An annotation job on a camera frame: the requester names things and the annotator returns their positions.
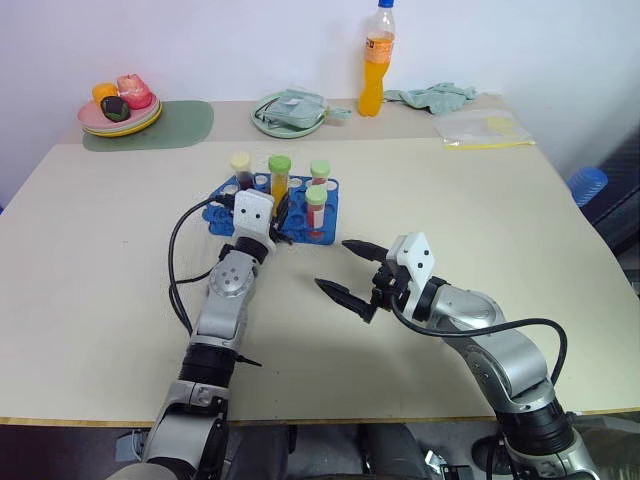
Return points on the blue test tube rack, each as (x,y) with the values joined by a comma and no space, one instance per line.
(300,220)

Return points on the grey bracket under table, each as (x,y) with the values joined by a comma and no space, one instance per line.
(129,445)

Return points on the black carbon-pattern object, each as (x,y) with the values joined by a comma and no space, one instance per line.
(620,200)

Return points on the pink toy apple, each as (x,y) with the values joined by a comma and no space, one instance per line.
(134,92)

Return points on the clear zip bag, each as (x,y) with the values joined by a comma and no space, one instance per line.
(480,129)

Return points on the green-capped pink tube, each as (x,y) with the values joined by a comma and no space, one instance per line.
(319,172)

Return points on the orange toy fruit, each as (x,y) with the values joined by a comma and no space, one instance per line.
(102,91)

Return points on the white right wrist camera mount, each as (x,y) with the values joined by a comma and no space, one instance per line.
(417,257)

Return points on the green-capped orange tube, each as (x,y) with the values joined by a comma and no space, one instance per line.
(279,175)

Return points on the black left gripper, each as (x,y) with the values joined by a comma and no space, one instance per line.
(276,231)

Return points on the pink plate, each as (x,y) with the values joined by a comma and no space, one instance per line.
(92,116)

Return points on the pale green plate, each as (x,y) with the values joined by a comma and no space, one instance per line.
(280,133)

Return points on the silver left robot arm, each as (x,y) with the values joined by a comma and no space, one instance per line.
(225,295)

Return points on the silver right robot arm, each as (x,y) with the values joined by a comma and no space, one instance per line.
(505,350)

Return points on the orange soda bottle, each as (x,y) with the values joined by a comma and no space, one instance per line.
(375,75)

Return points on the crumpled green cloth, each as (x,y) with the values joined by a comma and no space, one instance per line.
(435,97)

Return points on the green-capped red tube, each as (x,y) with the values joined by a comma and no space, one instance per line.
(315,212)

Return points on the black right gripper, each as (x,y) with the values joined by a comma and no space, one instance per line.
(387,288)

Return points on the green placemat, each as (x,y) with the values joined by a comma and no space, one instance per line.
(185,122)

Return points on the cream-capped dark red tube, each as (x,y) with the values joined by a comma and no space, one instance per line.
(241,167)

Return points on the yellow plate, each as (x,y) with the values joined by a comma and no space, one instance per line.
(145,124)

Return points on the dark rounded shape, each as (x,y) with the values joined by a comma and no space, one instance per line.
(390,452)

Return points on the dark toy fruit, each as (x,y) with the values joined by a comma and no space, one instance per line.
(115,107)

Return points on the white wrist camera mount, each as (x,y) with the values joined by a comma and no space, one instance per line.
(417,257)
(252,212)

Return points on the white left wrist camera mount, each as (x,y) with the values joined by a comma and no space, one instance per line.
(252,212)

